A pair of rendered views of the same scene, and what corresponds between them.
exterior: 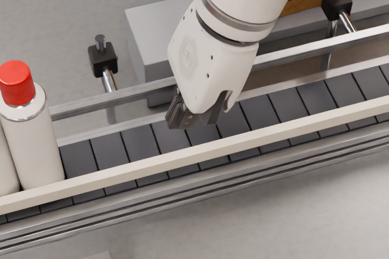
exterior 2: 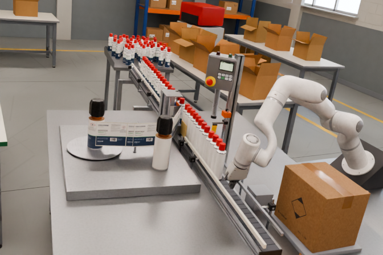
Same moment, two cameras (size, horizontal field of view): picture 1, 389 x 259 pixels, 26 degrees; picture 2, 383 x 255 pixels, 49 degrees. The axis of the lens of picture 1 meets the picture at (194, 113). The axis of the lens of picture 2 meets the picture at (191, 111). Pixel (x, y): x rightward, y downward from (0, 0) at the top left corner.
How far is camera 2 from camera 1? 1.85 m
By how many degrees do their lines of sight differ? 72
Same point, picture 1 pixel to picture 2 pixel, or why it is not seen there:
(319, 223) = (214, 221)
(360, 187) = (226, 229)
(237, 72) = (230, 168)
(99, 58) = not seen: hidden behind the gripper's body
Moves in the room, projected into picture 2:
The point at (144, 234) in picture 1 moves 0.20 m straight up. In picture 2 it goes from (208, 197) to (214, 162)
